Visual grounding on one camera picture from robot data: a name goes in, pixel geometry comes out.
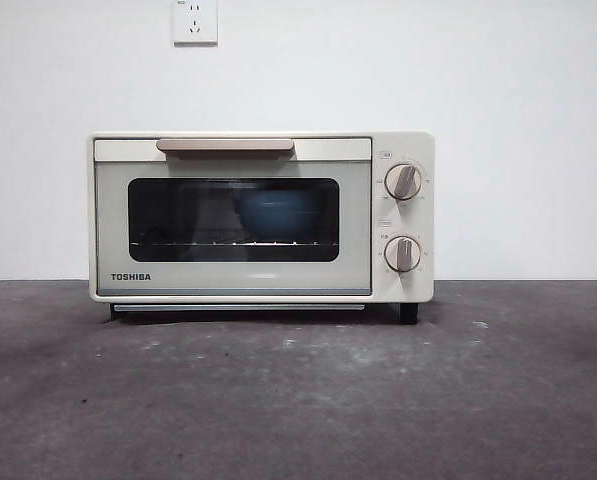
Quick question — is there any white wall socket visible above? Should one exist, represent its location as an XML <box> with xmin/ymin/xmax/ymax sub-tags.
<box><xmin>172</xmin><ymin>0</ymin><xmax>219</xmax><ymax>47</ymax></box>

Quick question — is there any blue bowl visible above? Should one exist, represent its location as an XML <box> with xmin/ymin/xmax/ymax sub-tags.
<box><xmin>232</xmin><ymin>189</ymin><xmax>324</xmax><ymax>244</ymax></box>

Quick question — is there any small-pointer beige oven knob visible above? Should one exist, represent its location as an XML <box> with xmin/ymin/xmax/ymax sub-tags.
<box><xmin>383</xmin><ymin>235</ymin><xmax>423</xmax><ymax>274</ymax></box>

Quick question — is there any oven door with beige handle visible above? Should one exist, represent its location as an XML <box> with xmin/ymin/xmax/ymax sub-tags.
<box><xmin>93</xmin><ymin>137</ymin><xmax>373</xmax><ymax>297</ymax></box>

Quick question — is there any large-pointer beige oven knob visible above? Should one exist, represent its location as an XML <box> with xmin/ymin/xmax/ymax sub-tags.
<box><xmin>383</xmin><ymin>162</ymin><xmax>424</xmax><ymax>201</ymax></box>

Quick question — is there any metal oven wire rack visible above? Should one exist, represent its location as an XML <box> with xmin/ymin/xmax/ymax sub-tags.
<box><xmin>130</xmin><ymin>240</ymin><xmax>339</xmax><ymax>248</ymax></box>

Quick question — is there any cream Toshiba toaster oven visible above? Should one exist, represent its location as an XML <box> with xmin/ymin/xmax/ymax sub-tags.
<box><xmin>87</xmin><ymin>130</ymin><xmax>435</xmax><ymax>325</ymax></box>

